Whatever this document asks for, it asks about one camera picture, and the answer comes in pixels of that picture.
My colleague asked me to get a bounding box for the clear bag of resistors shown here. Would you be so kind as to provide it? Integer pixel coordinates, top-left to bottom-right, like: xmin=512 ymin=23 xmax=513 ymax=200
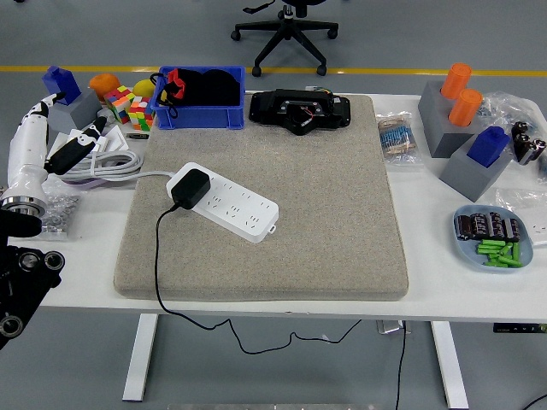
xmin=375 ymin=111 xmax=425 ymax=167

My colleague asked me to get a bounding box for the hanging black cable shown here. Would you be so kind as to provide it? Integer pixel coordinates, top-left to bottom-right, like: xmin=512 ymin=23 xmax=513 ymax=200
xmin=395 ymin=320 xmax=408 ymax=410

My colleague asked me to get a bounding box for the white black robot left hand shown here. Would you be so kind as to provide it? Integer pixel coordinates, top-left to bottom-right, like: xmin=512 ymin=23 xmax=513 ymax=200
xmin=2 ymin=91 xmax=110 ymax=202

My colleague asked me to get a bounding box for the clear plastic bag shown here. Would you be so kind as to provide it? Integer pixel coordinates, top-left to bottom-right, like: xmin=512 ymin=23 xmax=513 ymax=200
xmin=476 ymin=91 xmax=542 ymax=129
xmin=495 ymin=187 xmax=547 ymax=211

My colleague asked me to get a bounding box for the thin black plug cord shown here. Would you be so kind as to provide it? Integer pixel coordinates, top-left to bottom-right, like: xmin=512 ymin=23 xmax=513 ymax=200
xmin=153 ymin=202 xmax=363 ymax=355

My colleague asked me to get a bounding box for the yellow ball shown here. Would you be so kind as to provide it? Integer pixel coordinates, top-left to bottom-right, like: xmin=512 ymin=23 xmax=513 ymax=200
xmin=132 ymin=79 xmax=156 ymax=98

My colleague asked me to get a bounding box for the clear bag of metal nuts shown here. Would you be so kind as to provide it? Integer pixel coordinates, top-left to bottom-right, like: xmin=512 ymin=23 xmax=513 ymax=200
xmin=40 ymin=177 xmax=83 ymax=243

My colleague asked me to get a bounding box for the black cloth pouch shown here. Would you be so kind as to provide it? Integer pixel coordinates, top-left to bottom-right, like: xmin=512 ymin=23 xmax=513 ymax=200
xmin=183 ymin=67 xmax=241 ymax=107

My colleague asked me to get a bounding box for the white power strip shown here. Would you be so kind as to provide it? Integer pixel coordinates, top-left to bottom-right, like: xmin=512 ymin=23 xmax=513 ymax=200
xmin=165 ymin=161 xmax=280 ymax=243

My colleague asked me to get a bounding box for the orange ball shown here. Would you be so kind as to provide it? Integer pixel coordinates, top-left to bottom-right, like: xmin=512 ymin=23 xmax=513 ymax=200
xmin=89 ymin=73 xmax=121 ymax=103

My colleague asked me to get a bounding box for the black office chair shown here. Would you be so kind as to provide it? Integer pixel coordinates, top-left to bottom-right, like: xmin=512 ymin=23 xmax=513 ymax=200
xmin=230 ymin=0 xmax=340 ymax=78

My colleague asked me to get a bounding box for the black device housing with wires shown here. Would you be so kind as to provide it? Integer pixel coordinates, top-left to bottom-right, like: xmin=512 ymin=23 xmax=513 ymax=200
xmin=249 ymin=88 xmax=352 ymax=137

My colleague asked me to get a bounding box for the grey-brown mat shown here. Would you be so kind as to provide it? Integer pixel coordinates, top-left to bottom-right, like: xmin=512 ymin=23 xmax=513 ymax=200
xmin=113 ymin=94 xmax=410 ymax=302

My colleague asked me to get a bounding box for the black table control panel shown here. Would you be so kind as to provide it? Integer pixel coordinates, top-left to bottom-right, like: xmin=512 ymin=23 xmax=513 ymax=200
xmin=492 ymin=323 xmax=547 ymax=335

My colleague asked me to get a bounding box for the white cardboard box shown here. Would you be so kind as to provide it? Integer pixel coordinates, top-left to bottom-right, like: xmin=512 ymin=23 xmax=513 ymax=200
xmin=50 ymin=126 xmax=131 ymax=155

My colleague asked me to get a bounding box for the black plug adapter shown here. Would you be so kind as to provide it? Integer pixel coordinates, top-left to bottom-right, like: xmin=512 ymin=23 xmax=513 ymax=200
xmin=170 ymin=168 xmax=212 ymax=210

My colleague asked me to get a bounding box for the light blue plate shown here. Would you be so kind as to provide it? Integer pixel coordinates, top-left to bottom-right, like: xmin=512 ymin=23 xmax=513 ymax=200
xmin=452 ymin=204 xmax=535 ymax=274

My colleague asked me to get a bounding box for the blue plastic block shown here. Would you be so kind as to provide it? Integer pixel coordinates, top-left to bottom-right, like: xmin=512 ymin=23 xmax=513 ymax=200
xmin=41 ymin=65 xmax=82 ymax=105
xmin=466 ymin=126 xmax=511 ymax=167

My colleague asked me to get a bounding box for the metal bracket under table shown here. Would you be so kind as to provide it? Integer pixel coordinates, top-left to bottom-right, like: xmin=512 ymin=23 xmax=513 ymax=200
xmin=375 ymin=319 xmax=412 ymax=335

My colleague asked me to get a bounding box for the grey two-hole block holder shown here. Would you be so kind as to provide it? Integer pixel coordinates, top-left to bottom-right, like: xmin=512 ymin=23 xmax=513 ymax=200
xmin=417 ymin=80 xmax=482 ymax=159

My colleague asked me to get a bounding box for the colourful puzzle cube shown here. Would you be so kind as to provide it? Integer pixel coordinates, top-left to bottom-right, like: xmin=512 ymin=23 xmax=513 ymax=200
xmin=103 ymin=85 xmax=136 ymax=125
xmin=126 ymin=96 xmax=156 ymax=132

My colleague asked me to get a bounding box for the grey power strip cord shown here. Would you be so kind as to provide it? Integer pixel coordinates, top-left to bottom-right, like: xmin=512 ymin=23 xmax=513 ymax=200
xmin=63 ymin=107 xmax=176 ymax=185

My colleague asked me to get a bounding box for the purple white flat pack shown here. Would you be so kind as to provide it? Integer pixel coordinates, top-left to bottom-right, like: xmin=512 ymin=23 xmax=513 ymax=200
xmin=63 ymin=176 xmax=109 ymax=190

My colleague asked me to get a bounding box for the orange cylinder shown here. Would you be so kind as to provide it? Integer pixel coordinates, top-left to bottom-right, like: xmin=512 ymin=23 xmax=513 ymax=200
xmin=447 ymin=88 xmax=484 ymax=127
xmin=440 ymin=62 xmax=473 ymax=100

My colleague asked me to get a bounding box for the white table leg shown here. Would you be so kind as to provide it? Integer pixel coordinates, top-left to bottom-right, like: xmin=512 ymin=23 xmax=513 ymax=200
xmin=430 ymin=320 xmax=470 ymax=410
xmin=122 ymin=313 xmax=160 ymax=402

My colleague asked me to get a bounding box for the blue plastic bin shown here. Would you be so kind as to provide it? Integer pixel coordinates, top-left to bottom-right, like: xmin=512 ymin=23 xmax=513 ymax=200
xmin=152 ymin=65 xmax=247 ymax=131

